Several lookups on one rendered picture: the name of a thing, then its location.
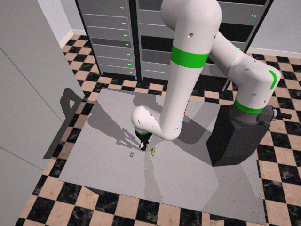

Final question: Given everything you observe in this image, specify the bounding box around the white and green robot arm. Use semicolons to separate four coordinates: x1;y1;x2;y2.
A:
131;0;292;141

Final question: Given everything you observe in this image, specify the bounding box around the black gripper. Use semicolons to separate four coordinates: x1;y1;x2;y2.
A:
139;137;150;152

